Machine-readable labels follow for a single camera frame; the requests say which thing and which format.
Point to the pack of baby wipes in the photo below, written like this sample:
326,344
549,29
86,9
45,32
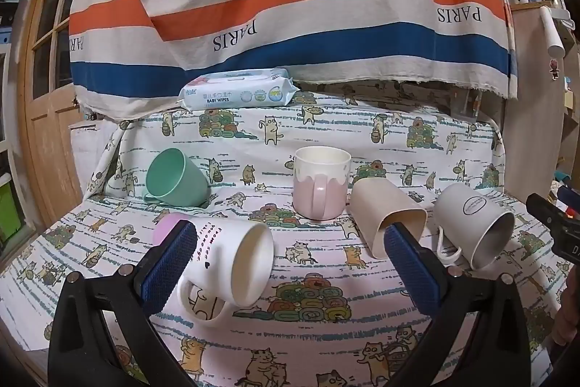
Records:
235,94

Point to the small figure sticker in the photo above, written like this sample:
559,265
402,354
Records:
554,68

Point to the green bin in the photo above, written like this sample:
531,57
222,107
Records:
9,205

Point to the wooden door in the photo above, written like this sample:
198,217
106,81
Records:
50,119

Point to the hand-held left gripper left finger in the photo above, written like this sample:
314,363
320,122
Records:
170,267

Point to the cat print cloth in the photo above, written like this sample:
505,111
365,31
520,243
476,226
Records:
317,323

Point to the green cup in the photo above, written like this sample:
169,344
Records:
174,178

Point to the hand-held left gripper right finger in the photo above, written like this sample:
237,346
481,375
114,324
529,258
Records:
414,271

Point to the lilac cup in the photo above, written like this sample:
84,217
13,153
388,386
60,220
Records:
164,228

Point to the pink and white mug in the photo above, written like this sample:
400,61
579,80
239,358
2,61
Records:
317,192

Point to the person's right hand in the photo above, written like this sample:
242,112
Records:
566,316

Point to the grey mug with round label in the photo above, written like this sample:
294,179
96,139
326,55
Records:
471,214

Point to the white mug with black lettering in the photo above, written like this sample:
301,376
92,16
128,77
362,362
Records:
217,260

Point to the beige cup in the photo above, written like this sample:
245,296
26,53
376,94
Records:
371,210

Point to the wooden cabinet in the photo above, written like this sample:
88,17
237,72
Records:
530,119

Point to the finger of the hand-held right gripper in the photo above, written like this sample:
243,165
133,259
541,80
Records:
546,210

